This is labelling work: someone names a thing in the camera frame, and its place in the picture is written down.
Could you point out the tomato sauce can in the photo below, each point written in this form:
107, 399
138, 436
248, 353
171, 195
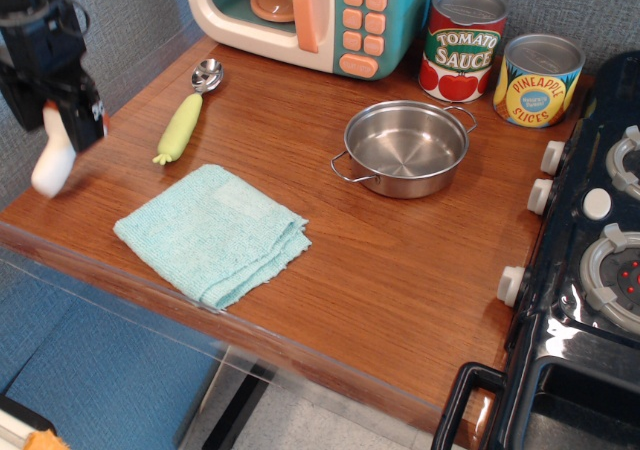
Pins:
462, 39

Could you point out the orange fuzzy object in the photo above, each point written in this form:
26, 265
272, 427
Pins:
44, 440

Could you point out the green handled metal spoon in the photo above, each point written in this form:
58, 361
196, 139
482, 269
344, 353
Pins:
206, 77

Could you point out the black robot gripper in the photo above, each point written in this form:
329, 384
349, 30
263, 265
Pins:
43, 63

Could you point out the toy teal microwave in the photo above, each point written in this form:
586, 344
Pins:
362, 39

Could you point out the white brown plush mushroom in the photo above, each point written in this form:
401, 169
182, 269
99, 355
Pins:
57, 159

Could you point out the black toy stove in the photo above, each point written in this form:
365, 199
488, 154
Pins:
571, 378

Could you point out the light blue folded rag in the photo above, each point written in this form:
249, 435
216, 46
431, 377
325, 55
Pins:
214, 237

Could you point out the small steel pot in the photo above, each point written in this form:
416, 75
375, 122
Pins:
404, 149

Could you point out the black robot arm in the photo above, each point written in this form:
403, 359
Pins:
42, 45

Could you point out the pineapple slices can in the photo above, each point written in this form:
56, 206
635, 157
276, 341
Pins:
537, 79

